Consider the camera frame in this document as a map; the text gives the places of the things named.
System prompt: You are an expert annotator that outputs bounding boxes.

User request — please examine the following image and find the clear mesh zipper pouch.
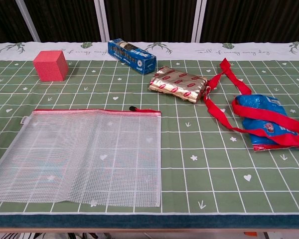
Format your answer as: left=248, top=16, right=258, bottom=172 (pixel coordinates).
left=0, top=109, right=162, bottom=208

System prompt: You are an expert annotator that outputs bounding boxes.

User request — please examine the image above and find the green grid tablecloth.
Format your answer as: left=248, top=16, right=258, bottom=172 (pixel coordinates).
left=0, top=41, right=299, bottom=215

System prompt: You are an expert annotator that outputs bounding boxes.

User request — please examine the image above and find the blue snack packet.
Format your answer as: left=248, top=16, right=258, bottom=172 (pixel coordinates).
left=233, top=94, right=299, bottom=152

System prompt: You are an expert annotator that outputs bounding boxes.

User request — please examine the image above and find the gold foil snack package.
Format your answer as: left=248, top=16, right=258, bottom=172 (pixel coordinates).
left=148, top=65, right=210, bottom=103

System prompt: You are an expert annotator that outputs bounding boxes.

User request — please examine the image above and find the blue cardboard box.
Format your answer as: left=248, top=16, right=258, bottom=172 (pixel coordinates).
left=107, top=38, right=157, bottom=76

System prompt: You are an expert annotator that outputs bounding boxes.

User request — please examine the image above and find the blue felt table underlay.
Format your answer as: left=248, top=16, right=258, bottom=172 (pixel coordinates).
left=0, top=213, right=299, bottom=230

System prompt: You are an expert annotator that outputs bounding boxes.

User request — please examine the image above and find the red foam cube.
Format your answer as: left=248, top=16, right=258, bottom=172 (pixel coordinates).
left=32, top=49, right=69, bottom=82

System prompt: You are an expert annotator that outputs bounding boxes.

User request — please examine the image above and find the white aluminium frame post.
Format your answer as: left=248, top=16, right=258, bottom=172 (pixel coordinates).
left=94, top=0, right=109, bottom=42
left=14, top=0, right=42, bottom=42
left=190, top=0, right=207, bottom=43

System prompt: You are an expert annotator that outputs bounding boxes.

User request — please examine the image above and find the red ribbon lanyard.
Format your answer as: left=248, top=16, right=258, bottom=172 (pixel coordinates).
left=203, top=57, right=299, bottom=146

